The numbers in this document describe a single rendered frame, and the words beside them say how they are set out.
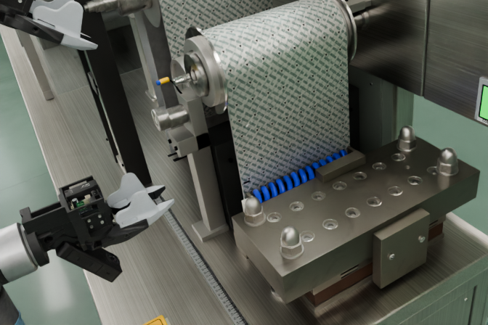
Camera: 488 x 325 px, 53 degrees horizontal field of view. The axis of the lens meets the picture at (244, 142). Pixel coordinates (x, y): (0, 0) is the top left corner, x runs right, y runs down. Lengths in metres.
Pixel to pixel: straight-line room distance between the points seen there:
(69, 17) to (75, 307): 1.71
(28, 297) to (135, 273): 1.48
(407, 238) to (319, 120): 0.25
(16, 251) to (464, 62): 0.70
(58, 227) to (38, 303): 1.62
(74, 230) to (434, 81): 0.61
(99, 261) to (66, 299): 1.53
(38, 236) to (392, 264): 0.54
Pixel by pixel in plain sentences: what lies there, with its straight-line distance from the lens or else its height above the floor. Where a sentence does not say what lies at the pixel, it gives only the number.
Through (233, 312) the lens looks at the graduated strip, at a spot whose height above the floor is 0.90.
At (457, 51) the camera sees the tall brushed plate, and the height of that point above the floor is 1.25.
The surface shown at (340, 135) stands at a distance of 0.93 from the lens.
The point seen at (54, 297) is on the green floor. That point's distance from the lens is 2.35.
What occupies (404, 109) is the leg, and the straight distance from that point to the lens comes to 1.24.
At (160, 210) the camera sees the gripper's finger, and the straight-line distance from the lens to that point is 0.76.
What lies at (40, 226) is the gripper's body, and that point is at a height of 1.15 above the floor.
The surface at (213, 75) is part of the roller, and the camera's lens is 0.74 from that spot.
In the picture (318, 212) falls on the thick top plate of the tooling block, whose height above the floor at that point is 1.03.
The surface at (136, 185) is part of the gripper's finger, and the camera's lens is 0.80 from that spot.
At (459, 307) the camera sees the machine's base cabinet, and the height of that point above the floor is 0.79.
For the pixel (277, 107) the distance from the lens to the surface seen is 0.81.
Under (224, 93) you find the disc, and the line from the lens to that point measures 0.75.
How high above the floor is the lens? 1.57
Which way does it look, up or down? 32 degrees down
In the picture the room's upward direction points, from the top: 9 degrees counter-clockwise
